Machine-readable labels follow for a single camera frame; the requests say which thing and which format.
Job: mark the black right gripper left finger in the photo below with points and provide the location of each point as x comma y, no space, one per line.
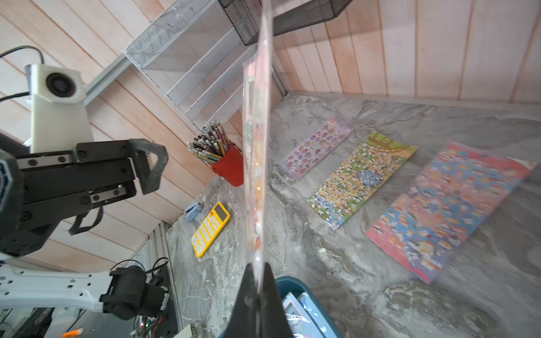
242,323

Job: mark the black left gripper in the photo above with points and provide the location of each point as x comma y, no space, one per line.
63,186

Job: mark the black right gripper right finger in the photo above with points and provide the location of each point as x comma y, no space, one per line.
274,323

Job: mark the light blue sticker sheet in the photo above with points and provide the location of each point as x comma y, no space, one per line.
305,319

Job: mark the teal storage box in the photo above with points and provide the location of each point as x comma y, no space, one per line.
287,284

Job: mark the pink sticker sheet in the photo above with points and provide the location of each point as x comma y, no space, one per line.
312,150

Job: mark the red blue cat sticker sheet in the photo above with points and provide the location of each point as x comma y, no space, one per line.
446,203

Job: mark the colourful small sticker sheet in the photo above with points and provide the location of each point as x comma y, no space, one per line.
358,178

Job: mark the pastel sticker sheet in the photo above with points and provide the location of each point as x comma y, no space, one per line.
257,88

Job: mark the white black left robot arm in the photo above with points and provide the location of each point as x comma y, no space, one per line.
127,290

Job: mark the blue binder clip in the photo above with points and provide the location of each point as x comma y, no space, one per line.
193,211

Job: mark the yellow calculator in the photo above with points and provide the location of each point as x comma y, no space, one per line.
210,228

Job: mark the red pencil cup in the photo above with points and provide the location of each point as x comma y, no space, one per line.
214,147

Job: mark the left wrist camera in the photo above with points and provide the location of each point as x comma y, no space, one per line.
59,119

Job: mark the white mesh wall shelf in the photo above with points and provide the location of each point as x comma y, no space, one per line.
195,58

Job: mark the black mesh wall basket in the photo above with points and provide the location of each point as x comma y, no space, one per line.
245,17

